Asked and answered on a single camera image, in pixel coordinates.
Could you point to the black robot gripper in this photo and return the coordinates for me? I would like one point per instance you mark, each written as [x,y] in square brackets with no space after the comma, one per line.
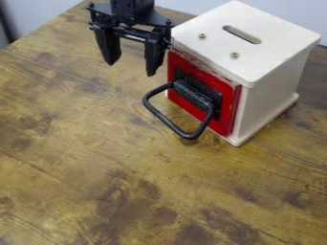
[131,12]

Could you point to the red wooden drawer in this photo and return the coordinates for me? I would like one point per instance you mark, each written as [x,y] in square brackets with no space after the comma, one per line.
[223,93]

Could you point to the white wooden box cabinet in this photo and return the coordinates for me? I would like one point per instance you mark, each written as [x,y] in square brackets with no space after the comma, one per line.
[257,50]

